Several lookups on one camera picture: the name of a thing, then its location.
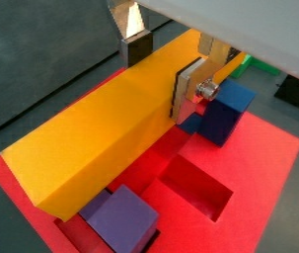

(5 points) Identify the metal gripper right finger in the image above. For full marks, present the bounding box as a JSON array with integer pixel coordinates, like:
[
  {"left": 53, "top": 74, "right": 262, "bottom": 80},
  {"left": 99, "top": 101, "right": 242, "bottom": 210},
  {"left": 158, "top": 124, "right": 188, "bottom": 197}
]
[{"left": 170, "top": 34, "right": 242, "bottom": 125}]

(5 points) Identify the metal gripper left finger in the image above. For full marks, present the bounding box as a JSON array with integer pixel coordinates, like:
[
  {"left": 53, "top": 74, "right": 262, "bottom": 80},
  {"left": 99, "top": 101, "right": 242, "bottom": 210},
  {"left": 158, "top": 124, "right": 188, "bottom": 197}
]
[{"left": 107, "top": 0, "right": 152, "bottom": 68}]

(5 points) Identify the yellow rectangular bar block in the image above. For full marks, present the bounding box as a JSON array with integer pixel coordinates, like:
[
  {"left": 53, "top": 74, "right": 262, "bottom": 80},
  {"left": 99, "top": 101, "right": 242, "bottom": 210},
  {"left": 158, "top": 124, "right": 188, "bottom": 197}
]
[{"left": 0, "top": 28, "right": 248, "bottom": 223}]

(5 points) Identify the red insertion board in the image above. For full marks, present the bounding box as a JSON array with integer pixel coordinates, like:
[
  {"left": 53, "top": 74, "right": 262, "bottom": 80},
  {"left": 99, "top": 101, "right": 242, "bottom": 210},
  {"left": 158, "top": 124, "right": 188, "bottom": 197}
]
[{"left": 0, "top": 114, "right": 299, "bottom": 253}]

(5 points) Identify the dark blue U-shaped block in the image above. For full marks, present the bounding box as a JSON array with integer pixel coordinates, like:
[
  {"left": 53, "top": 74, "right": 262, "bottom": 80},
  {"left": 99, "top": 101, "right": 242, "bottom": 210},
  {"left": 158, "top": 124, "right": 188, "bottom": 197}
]
[{"left": 178, "top": 80, "right": 255, "bottom": 147}]

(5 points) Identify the green zigzag block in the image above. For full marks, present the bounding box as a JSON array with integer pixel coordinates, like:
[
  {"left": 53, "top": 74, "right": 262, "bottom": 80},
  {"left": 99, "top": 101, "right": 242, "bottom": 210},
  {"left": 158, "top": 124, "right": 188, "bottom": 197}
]
[{"left": 231, "top": 54, "right": 279, "bottom": 78}]

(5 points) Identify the black stepped block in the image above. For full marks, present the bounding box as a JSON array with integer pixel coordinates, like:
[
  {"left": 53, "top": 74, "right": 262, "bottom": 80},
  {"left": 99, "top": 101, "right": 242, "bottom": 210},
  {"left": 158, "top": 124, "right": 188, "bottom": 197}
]
[{"left": 274, "top": 75, "right": 299, "bottom": 108}]

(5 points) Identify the purple U-shaped block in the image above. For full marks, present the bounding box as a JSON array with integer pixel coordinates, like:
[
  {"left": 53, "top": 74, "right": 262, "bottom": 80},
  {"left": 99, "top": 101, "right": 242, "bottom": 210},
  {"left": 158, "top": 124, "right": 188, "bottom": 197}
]
[{"left": 79, "top": 185, "right": 158, "bottom": 253}]

